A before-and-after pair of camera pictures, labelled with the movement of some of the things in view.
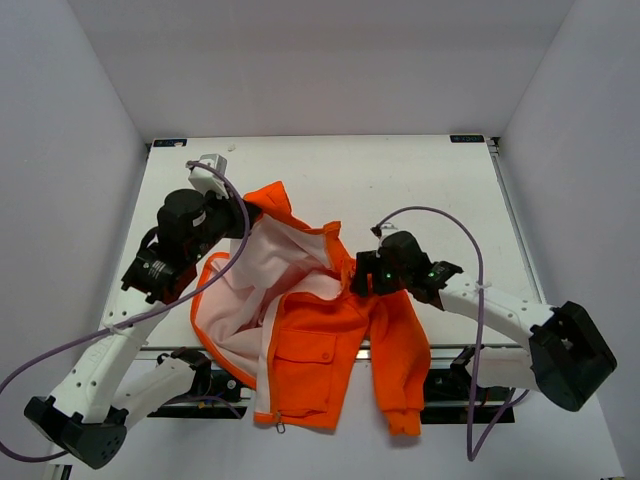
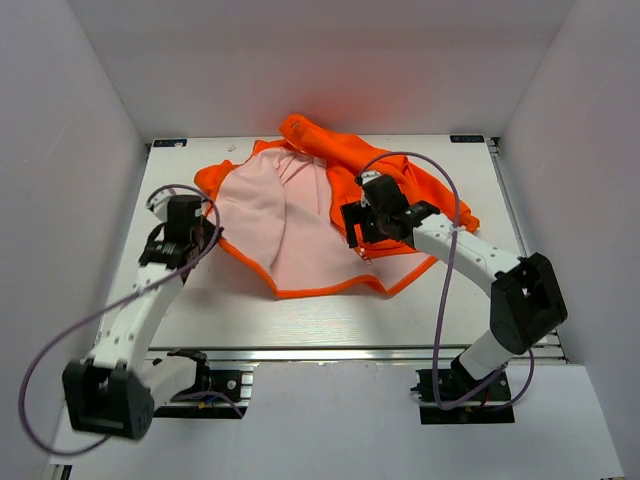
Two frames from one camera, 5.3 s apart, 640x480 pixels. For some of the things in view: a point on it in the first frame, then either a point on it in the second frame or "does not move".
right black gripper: (369, 262) to (354, 213)
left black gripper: (230, 207) does not move
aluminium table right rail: (494, 146) does not move
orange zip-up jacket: (279, 313) to (280, 212)
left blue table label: (169, 142) does not move
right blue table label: (467, 138) does not move
